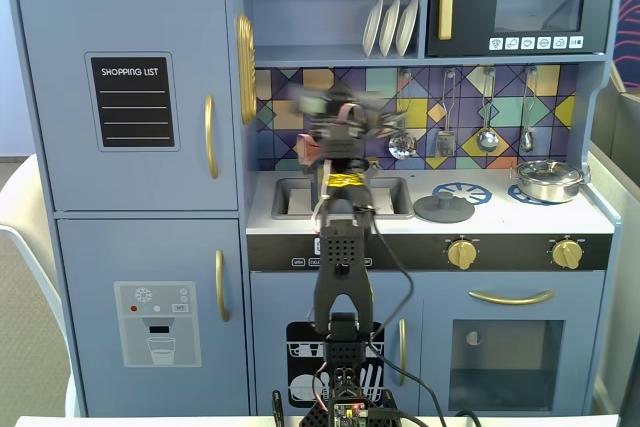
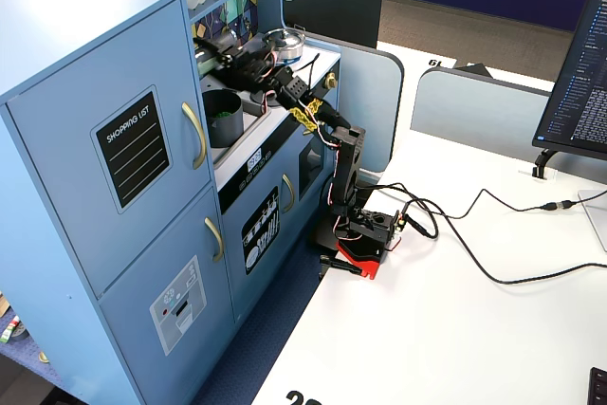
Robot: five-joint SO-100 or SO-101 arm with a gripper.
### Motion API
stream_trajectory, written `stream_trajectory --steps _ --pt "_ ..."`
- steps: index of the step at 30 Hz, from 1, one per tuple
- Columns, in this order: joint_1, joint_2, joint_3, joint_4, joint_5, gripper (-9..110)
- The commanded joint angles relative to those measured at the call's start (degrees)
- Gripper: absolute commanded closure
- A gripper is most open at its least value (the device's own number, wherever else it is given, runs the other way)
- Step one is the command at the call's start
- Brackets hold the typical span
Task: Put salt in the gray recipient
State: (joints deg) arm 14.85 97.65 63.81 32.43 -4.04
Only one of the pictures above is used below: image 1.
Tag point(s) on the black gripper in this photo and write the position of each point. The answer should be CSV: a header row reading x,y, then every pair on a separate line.
x,y
334,103

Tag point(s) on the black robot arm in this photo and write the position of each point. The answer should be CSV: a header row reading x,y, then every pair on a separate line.
x,y
340,257

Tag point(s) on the steel skimmer spoon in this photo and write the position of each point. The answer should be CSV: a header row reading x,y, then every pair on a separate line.
x,y
402,146

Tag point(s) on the steel slotted spatula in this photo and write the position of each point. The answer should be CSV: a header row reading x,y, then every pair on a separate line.
x,y
445,144

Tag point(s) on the white plate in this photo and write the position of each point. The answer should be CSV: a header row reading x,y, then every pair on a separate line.
x,y
407,24
389,27
372,27

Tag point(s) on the gold toy phone handset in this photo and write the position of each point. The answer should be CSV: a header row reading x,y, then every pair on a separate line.
x,y
245,72

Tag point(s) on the gray pot lid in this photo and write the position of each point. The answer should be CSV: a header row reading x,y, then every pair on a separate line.
x,y
445,212

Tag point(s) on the steel ladle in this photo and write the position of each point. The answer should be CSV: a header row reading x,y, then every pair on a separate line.
x,y
487,141

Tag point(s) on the gold stove knob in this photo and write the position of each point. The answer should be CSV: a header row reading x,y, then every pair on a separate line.
x,y
566,253
461,253

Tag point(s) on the small steel spoon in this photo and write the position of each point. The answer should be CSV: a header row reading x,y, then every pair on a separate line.
x,y
526,139

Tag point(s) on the steel pot with lid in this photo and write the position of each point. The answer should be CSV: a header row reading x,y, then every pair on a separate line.
x,y
547,182

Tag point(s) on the blue toy kitchen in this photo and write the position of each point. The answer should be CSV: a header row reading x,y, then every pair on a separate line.
x,y
125,187

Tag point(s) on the robot controller board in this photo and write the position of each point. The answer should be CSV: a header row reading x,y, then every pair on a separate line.
x,y
350,414

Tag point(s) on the black table clamp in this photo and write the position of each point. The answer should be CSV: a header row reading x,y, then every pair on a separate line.
x,y
278,409

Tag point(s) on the gray desk divider panel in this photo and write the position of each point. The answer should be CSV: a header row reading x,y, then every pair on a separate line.
x,y
615,247

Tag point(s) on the white chair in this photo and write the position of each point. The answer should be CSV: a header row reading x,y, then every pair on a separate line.
x,y
25,182

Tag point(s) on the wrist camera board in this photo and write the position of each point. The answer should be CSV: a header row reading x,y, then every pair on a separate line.
x,y
311,103

